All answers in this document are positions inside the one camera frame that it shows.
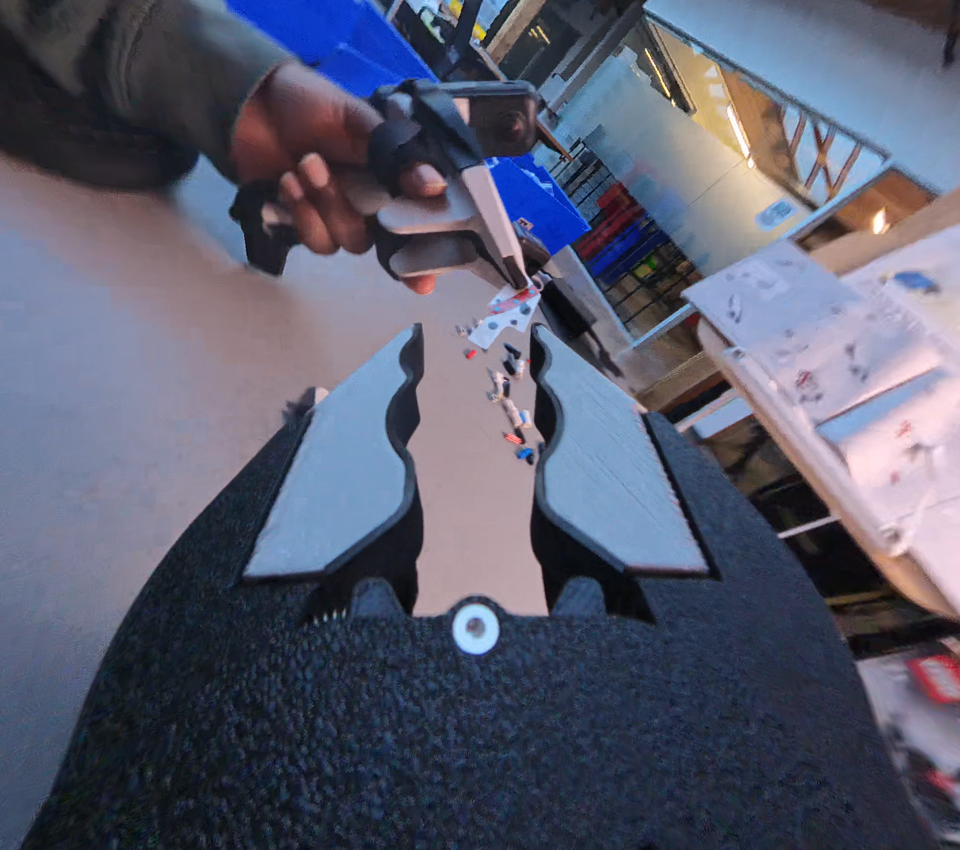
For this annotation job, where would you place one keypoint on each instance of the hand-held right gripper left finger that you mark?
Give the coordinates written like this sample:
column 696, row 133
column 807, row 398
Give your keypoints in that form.
column 337, row 483

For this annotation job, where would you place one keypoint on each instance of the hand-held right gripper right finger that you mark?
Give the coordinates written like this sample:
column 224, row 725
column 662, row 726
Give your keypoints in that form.
column 615, row 483

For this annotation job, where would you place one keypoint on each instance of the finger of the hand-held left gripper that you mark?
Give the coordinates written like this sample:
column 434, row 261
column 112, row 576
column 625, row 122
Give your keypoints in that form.
column 495, row 220

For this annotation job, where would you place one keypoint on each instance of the white sticker sheet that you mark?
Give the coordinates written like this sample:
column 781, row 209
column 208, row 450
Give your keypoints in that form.
column 502, row 318

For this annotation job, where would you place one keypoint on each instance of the pile of small toy parts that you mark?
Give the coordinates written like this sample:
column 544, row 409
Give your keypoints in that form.
column 514, row 408

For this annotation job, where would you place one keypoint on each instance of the instruction booklet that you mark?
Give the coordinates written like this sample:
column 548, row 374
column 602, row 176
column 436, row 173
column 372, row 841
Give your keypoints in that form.
column 825, row 340

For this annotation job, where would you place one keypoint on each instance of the grey desk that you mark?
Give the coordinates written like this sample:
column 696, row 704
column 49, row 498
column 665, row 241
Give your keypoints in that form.
column 150, row 378

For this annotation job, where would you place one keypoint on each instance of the person's left hand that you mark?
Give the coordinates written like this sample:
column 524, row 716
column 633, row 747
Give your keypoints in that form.
column 300, row 130

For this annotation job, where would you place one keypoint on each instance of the frosted glass partition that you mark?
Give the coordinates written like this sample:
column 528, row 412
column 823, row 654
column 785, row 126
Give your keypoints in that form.
column 675, row 160

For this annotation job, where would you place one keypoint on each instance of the white book stand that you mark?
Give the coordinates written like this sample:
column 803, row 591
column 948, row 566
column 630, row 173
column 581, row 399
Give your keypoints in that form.
column 862, row 490

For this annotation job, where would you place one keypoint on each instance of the toy truck box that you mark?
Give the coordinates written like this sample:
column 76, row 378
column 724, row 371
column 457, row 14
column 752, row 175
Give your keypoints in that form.
column 922, row 730

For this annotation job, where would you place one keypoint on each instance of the blue white wall sign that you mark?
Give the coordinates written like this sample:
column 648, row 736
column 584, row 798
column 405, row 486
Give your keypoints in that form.
column 776, row 213

